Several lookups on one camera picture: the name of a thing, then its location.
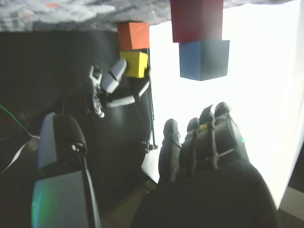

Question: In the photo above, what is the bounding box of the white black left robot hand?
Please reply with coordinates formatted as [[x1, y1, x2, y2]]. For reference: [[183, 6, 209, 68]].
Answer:
[[30, 101, 279, 228]]

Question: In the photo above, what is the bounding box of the blue foam cube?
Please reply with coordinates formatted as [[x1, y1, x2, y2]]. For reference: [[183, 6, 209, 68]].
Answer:
[[178, 39, 231, 82]]

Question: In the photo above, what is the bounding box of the yellow cube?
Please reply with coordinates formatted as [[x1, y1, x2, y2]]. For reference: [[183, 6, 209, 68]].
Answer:
[[119, 50, 149, 79]]

